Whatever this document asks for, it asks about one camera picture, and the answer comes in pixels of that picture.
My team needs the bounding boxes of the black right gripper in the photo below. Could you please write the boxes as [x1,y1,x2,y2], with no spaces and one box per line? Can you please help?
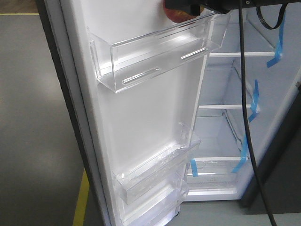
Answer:
[164,0,301,16]

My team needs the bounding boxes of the red yellow apple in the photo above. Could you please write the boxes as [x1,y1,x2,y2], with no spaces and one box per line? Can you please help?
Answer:
[164,8,198,24]

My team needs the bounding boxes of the fridge door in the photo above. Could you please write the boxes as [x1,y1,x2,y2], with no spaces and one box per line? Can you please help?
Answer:
[39,0,233,226]

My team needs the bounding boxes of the fridge body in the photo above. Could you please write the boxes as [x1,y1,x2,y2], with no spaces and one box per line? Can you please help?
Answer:
[187,3,301,204]

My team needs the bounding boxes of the upper clear door bin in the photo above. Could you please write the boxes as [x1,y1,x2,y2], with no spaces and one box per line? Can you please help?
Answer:
[88,10,231,93]

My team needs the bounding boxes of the clear door bin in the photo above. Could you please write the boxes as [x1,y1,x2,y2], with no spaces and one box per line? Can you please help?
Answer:
[118,173,189,226]
[113,122,201,205]
[88,10,231,93]

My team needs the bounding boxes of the top blue tape strip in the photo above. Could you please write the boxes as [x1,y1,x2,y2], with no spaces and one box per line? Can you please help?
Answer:
[266,13,285,68]

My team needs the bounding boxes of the blue tape strip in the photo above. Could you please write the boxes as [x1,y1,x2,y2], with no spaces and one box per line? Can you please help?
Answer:
[248,79,260,122]
[266,13,285,68]
[190,158,198,177]
[232,134,249,173]

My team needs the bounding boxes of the middle blue tape strip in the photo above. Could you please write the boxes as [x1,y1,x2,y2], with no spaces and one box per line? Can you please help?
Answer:
[248,79,260,122]

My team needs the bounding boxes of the lower right blue tape strip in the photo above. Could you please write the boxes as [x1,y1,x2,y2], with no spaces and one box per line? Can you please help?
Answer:
[232,134,249,173]

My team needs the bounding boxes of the lower left blue tape strip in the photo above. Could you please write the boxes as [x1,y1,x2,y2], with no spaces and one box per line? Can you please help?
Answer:
[190,158,198,177]

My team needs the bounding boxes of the clear crisper drawer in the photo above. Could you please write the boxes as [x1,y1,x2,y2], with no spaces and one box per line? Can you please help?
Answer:
[187,156,240,184]

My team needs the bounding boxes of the middle clear door bin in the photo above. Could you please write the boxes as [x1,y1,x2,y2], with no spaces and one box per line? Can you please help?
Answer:
[113,122,201,205]

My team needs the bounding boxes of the lower clear door bin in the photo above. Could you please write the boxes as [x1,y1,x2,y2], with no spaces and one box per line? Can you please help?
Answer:
[118,173,189,226]

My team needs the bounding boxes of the thin black cable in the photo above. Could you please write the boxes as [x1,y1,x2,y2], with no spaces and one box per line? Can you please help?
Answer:
[256,3,287,30]

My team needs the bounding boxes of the thick black cable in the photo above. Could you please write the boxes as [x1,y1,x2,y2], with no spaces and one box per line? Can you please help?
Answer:
[238,0,279,226]

